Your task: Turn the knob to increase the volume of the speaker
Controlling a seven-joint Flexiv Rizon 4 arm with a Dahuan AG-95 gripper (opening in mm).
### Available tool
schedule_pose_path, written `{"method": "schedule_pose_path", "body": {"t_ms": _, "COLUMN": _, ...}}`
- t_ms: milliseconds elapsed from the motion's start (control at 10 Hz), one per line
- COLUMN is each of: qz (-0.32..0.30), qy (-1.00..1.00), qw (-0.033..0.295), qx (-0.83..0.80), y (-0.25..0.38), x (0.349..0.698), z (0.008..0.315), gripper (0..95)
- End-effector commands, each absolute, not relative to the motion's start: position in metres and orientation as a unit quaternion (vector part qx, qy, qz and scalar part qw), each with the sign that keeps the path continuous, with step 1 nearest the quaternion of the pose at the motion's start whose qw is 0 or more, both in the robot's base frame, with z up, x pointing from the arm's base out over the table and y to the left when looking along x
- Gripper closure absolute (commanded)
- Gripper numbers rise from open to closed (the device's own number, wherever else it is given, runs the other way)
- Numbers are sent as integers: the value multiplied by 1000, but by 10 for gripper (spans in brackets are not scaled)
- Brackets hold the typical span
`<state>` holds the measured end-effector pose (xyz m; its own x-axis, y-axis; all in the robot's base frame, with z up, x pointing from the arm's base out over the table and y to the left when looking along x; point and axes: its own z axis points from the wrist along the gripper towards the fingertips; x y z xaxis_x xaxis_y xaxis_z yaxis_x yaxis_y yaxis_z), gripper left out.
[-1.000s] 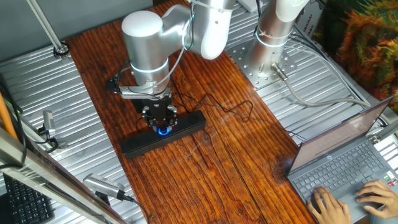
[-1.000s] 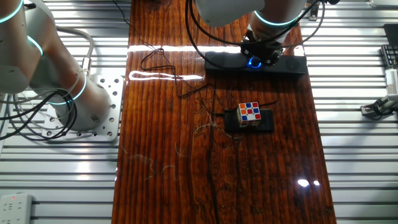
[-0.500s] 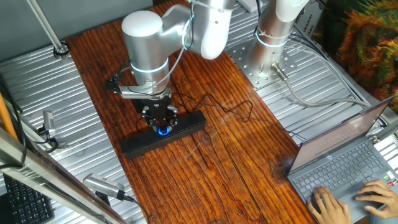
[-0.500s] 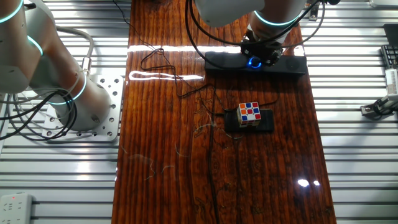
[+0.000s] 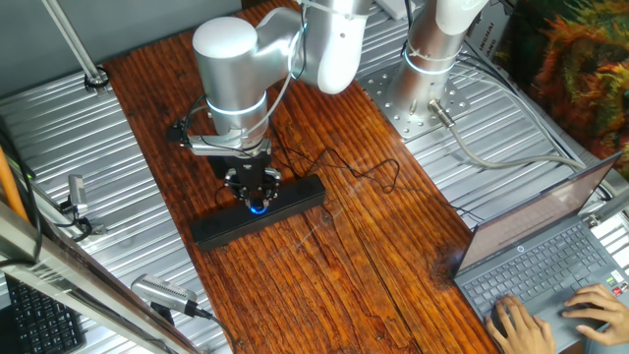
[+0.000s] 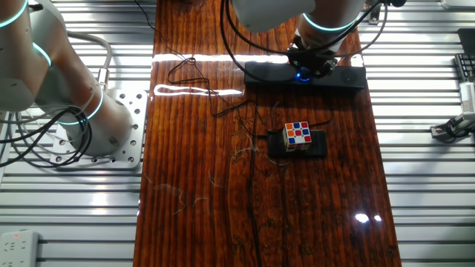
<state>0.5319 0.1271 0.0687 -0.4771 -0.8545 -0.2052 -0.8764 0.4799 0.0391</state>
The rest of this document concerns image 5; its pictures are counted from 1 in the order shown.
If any colourful patterned fabric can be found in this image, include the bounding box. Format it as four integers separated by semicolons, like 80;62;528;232
493;0;629;181

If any silver white depth camera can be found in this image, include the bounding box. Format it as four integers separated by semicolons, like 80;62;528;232
130;273;200;319

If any person's right hand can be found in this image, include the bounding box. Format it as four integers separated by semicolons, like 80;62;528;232
562;282;629;348

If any black speaker bar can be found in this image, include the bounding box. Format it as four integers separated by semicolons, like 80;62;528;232
189;174;327;253

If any thin black speaker cable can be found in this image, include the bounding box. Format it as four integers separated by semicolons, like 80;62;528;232
213;105;487;225

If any silver metal pole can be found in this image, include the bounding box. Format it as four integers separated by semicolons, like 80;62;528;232
40;0;112;95

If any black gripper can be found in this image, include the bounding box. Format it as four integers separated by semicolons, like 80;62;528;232
224;150;284;210

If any dark grey laptop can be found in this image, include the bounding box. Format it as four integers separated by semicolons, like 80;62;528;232
452;151;629;353

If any orange pole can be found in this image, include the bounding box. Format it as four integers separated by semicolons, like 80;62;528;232
0;146;29;223

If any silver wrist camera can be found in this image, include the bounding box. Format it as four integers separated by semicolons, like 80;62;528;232
188;128;272;158

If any small grey bracket camera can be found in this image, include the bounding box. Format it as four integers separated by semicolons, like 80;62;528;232
67;174;89;217

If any black computer keyboard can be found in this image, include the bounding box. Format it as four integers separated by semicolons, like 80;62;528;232
4;274;87;354

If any grey cable with metal plug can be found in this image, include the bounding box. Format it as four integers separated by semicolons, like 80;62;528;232
427;97;591;172

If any person's left hand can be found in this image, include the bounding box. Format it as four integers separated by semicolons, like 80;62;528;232
484;293;556;354

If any aluminium frame bar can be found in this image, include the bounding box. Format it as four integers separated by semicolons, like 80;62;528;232
0;200;200;354

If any white plastic box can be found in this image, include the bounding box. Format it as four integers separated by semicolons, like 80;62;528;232
373;0;417;22

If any printed cardboard box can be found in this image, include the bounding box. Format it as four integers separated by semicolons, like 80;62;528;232
463;0;517;68

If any black depth camera cable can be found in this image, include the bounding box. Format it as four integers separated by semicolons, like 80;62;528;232
185;302;240;354

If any silver robot mounting plate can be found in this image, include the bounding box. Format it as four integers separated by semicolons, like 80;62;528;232
357;63;472;142

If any grey-blue trouser leg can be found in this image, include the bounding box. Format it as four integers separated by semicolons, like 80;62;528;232
584;343;629;354

